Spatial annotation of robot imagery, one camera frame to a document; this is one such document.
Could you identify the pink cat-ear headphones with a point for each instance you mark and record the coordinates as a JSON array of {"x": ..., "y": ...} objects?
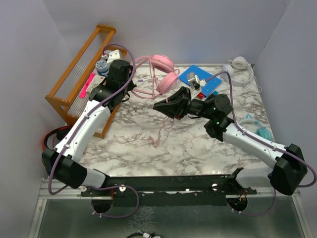
[{"x": 159, "y": 87}]

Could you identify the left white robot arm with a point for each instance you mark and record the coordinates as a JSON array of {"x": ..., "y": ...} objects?
[{"x": 62, "y": 162}]

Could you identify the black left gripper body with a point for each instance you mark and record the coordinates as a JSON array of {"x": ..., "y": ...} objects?
[{"x": 130, "y": 85}]

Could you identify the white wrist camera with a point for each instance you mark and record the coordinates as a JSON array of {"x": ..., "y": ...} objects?
[
  {"x": 195, "y": 83},
  {"x": 114, "y": 55}
]

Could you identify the blue-lidded jar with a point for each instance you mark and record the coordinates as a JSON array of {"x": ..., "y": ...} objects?
[
  {"x": 107, "y": 52},
  {"x": 102, "y": 67}
]

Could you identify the black front mounting rail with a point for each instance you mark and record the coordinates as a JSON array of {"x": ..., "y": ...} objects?
[{"x": 171, "y": 190}]

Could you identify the red black marker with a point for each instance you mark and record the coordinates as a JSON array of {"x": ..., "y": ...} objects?
[{"x": 201, "y": 95}]

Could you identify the small cardboard box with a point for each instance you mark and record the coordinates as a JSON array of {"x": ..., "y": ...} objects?
[{"x": 96, "y": 81}]

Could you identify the blue-lidded jar front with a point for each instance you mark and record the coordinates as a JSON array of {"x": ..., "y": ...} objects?
[{"x": 102, "y": 67}]

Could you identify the white headphones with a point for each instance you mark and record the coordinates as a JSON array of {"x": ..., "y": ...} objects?
[{"x": 241, "y": 73}]

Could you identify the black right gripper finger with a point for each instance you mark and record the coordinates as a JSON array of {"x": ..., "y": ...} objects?
[
  {"x": 182, "y": 93},
  {"x": 174, "y": 107}
]

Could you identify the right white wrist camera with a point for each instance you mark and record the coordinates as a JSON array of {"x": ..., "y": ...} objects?
[{"x": 195, "y": 83}]

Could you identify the blue notebook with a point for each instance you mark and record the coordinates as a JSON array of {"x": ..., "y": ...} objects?
[{"x": 210, "y": 86}]

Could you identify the wooden tiered shelf rack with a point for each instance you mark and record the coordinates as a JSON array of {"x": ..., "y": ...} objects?
[{"x": 65, "y": 95}]

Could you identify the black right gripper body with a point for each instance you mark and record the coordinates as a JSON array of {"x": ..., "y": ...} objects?
[{"x": 197, "y": 107}]

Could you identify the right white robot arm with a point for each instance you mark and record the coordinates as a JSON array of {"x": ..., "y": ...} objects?
[{"x": 284, "y": 165}]

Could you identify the blue-lidded jar rear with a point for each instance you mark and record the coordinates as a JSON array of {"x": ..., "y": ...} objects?
[{"x": 107, "y": 52}]

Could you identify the teal cat-ear headphones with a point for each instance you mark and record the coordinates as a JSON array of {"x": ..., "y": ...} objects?
[{"x": 261, "y": 130}]

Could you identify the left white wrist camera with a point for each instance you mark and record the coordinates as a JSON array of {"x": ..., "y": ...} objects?
[{"x": 114, "y": 55}]

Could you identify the red black headphones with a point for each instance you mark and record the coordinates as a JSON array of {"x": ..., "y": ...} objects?
[{"x": 54, "y": 135}]

